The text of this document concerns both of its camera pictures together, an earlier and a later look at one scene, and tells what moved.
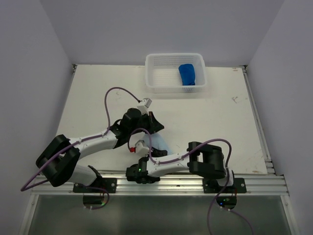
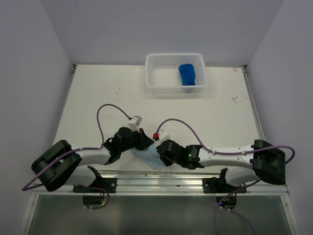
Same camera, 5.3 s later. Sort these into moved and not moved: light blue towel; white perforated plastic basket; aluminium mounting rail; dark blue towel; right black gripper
Moved: light blue towel; right black gripper
Not moved: white perforated plastic basket; aluminium mounting rail; dark blue towel
